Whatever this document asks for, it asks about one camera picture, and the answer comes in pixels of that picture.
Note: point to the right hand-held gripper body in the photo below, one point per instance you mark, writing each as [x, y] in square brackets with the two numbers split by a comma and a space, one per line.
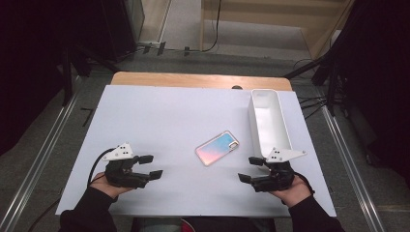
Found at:
[274, 177]

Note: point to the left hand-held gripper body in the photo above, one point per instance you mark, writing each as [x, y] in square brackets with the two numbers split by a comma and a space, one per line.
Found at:
[122, 174]

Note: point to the white plastic bin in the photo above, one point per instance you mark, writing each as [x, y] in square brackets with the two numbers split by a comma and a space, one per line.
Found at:
[267, 122]

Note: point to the iridescent phone case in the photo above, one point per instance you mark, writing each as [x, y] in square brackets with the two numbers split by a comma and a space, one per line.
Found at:
[216, 148]

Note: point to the person's left hand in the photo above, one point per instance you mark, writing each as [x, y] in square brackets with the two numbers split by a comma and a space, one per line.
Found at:
[103, 185]

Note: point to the person's right hand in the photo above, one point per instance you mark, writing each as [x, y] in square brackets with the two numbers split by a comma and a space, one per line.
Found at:
[295, 193]

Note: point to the small dark knob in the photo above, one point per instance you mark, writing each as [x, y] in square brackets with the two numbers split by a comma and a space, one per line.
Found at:
[237, 87]

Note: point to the black metal stand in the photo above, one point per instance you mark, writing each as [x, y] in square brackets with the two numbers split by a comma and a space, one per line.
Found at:
[328, 74]
[67, 74]

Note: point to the dark cabinet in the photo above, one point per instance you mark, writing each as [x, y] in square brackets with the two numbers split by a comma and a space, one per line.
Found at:
[129, 22]

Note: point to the black curtain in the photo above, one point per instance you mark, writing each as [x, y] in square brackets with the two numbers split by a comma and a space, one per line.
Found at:
[380, 80]
[32, 64]

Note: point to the metal floor rail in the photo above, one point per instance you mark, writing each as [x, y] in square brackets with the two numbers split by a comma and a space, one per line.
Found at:
[348, 161]
[38, 158]

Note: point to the light wooden frame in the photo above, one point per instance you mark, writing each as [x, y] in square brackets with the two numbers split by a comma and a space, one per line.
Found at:
[257, 13]

